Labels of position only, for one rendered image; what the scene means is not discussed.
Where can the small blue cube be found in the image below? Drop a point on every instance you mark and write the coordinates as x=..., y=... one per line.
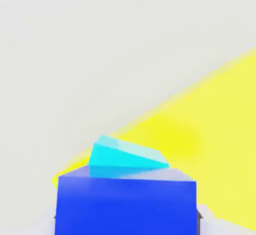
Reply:
x=126, y=205

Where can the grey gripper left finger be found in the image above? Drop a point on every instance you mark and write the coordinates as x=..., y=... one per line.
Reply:
x=50, y=224

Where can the large yellow box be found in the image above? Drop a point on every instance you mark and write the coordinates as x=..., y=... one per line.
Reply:
x=210, y=139

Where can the small cyan cube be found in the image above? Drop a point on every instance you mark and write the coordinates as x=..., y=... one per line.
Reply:
x=112, y=157

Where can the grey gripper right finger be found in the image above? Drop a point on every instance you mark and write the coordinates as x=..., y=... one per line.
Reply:
x=208, y=222

